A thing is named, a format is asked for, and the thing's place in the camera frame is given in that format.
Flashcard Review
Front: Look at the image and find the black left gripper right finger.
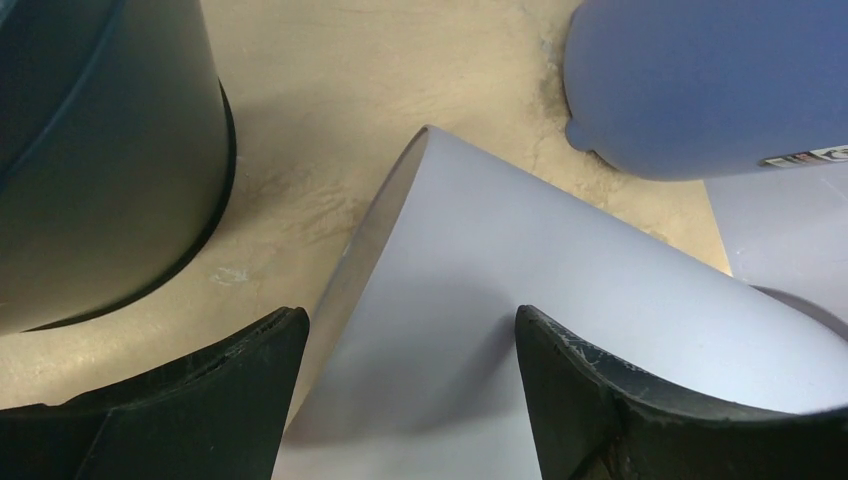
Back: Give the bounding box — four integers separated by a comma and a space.
515, 305, 847, 479

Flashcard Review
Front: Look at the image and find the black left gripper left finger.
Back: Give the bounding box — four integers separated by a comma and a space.
1, 307, 310, 479

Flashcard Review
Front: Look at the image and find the white grey cylindrical bin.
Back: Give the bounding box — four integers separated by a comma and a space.
273, 127, 847, 479

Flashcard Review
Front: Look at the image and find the blue plastic bucket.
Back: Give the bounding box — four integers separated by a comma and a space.
563, 0, 847, 181

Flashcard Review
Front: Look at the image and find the dark navy cylindrical bin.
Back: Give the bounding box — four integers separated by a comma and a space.
1, 1, 237, 334

